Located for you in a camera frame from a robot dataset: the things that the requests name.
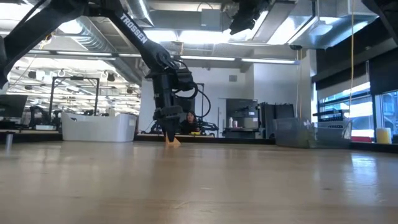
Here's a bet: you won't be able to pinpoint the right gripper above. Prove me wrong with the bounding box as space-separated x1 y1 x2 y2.
229 0 273 35

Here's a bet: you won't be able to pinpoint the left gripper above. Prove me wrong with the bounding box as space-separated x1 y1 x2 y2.
152 70 184 144

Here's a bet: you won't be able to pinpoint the orange wedge block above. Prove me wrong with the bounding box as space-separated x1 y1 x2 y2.
164 132 182 147

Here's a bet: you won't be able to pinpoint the person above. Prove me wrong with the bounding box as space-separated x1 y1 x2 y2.
180 111 200 135

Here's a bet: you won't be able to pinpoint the dark ceiling box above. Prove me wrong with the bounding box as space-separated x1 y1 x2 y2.
200 8 222 31

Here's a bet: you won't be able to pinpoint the background wooden table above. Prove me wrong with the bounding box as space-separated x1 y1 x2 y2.
175 133 215 138
0 129 63 135

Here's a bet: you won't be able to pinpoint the long ceiling light strip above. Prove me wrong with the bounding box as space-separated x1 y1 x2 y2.
24 48 300 65

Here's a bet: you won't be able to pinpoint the white plastic bin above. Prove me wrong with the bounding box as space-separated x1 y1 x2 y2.
61 112 137 143

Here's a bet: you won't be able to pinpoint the dark equipment cabinet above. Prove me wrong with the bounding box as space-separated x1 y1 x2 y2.
226 98 259 138

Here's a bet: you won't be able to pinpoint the black upright panels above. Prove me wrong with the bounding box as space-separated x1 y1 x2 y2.
257 102 295 139

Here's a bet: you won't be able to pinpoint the black rack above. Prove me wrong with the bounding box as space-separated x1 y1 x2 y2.
312 109 346 123

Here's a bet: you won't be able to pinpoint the background robot station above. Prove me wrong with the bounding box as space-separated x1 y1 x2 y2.
29 105 63 129

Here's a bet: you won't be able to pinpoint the grey translucent plastic bin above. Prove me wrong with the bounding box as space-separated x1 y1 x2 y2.
273 118 353 149

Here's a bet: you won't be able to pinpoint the black computer monitor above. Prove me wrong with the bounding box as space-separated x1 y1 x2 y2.
0 95 28 118

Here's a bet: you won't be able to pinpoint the yellow roll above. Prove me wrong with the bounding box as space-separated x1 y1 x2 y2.
375 127 392 144

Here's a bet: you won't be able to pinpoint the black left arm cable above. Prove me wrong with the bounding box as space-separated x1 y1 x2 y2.
174 60 212 119

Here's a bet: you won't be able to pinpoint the black aluminium frame rail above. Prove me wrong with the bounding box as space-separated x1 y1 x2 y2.
134 134 276 146
0 133 63 144
349 141 398 154

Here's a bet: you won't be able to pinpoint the black gantry frame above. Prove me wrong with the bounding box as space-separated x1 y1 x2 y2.
192 82 205 131
46 77 100 125

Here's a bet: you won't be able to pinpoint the large silver ventilation duct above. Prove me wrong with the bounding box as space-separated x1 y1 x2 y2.
289 0 382 50

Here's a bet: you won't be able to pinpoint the silver spiral ventilation duct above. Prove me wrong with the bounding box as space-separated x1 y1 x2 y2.
55 0 147 85

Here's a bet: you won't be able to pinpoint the grey metal post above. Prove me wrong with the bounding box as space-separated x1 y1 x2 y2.
5 132 14 152

